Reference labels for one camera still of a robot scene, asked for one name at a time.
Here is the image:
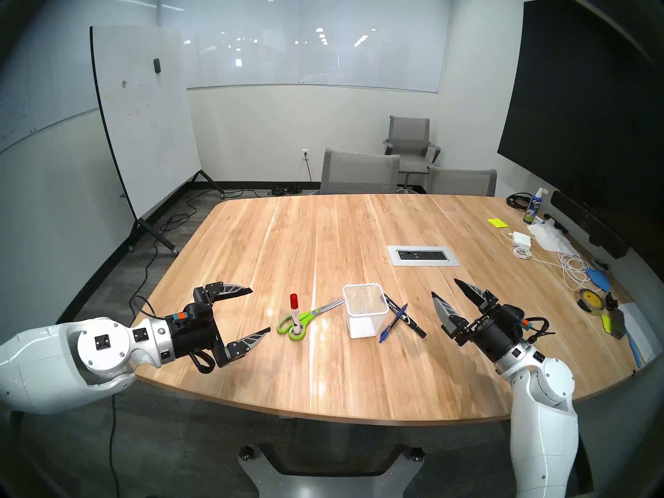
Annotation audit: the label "black hanging robot cable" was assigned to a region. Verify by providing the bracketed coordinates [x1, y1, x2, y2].
[108, 396, 116, 498]

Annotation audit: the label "thin black left camera cable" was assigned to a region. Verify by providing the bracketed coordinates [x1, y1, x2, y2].
[130, 295, 174, 321]

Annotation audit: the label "mobile whiteboard on stand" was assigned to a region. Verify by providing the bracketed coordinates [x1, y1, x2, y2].
[90, 26, 226, 254]

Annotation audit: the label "wide glass wall whiteboard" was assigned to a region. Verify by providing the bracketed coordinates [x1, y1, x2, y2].
[156, 0, 448, 94]

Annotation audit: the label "grey mesh office chair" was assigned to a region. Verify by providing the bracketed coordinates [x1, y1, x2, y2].
[426, 165, 497, 197]
[320, 148, 402, 195]

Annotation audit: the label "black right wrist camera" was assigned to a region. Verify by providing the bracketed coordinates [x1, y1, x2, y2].
[498, 304, 527, 329]

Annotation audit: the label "large black wall screen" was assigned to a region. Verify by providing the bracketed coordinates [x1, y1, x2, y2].
[497, 0, 664, 269]

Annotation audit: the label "whiteboard cleaner spray bottle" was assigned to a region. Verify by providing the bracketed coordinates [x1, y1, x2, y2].
[523, 187, 548, 224]

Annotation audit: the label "black permanent marker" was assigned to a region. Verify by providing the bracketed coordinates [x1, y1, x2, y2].
[383, 293, 427, 339]

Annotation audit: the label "blue pen on paper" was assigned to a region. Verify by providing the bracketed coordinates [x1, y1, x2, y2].
[625, 328, 643, 369]

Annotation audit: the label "white crumpled tissue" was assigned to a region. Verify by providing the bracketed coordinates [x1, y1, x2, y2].
[528, 219, 577, 255]

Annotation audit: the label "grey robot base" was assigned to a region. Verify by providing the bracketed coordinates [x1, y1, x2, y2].
[238, 442, 426, 498]

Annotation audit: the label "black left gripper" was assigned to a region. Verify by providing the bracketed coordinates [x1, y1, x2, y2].
[169, 282, 271, 369]

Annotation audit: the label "black and yellow tape roll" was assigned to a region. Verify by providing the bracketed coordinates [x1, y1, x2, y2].
[578, 288, 606, 313]

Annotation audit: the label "grey office chair with armrests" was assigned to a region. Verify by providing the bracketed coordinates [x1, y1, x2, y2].
[382, 116, 441, 193]

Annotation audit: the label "white paper sheet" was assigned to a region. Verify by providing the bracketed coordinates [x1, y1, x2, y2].
[620, 301, 662, 364]

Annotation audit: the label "black video sound bar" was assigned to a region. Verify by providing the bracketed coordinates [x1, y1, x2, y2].
[550, 190, 630, 259]

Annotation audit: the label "wall whiteboard with writing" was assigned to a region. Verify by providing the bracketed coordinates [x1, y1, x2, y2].
[0, 0, 161, 155]

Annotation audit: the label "blue ballpoint pen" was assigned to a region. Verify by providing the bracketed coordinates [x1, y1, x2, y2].
[379, 303, 409, 343]

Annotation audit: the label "white wire mesh pen holder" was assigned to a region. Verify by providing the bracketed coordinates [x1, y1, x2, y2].
[343, 283, 390, 340]

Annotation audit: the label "black left gripper cable loop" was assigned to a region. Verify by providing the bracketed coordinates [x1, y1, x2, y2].
[188, 349, 216, 375]

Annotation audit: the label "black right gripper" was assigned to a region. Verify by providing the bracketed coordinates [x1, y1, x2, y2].
[431, 278, 523, 362]

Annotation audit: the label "dark grey eraser block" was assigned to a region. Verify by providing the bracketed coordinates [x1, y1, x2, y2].
[608, 309, 630, 341]

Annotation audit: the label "grey table power outlet box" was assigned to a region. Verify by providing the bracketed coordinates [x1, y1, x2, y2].
[387, 245, 460, 267]

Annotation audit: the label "green handled scissors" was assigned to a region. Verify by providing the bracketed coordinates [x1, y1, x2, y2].
[276, 298, 345, 342]

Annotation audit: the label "black right camera cable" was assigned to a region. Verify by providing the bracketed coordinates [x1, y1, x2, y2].
[524, 317, 556, 342]

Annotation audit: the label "long black floor cable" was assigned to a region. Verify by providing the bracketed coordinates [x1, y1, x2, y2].
[127, 188, 260, 321]

